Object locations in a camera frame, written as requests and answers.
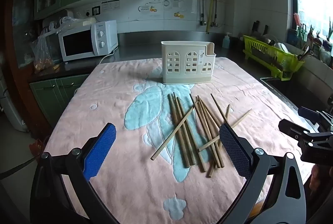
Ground cream plastic utensil holder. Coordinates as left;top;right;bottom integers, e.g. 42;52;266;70
160;41;216;84

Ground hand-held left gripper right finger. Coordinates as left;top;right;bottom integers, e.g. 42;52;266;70
219;123;307;224

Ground pink and blue towel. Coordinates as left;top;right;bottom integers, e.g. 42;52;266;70
44;57;316;224

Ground person's right hand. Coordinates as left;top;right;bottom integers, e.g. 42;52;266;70
309;164;333;192

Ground pile of wooden chopsticks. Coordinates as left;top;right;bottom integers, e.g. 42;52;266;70
150;93;253;178

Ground clear plastic bag of food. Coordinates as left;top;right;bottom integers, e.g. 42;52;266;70
31;31;61;73

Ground red plastic bag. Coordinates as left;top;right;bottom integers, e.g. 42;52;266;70
29;137;50;159

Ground white bowl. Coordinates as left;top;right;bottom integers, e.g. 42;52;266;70
274;42;289;54

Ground flexible metal hose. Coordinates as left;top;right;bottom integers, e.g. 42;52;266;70
199;0;207;26

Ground lime green dish rack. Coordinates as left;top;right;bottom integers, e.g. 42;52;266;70
242;35;305;81

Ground windowsill cup of brushes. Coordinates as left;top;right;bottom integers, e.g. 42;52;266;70
294;13;307;42

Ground white microwave power cable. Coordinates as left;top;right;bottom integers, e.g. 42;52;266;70
100;48;117;64

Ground white microwave oven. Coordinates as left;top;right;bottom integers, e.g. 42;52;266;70
58;20;119;62

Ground blue soap pump bottle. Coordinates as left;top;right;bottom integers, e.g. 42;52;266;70
222;32;232;49

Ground green base cabinets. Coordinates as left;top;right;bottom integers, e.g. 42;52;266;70
29;73;91;129

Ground windowsill potted plants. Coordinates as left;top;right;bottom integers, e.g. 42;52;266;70
307;17;333;63

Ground black cable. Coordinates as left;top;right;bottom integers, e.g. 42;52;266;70
0;158;39;180

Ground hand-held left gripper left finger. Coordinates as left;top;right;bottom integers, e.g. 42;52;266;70
30;122;117;224

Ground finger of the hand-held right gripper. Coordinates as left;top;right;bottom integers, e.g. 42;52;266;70
278;118;333;165
298;106;333;132

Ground kitchen sink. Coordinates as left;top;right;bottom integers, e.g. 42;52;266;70
260;77;333;120

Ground yellow gas hose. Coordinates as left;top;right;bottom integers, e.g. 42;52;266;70
207;0;217;33

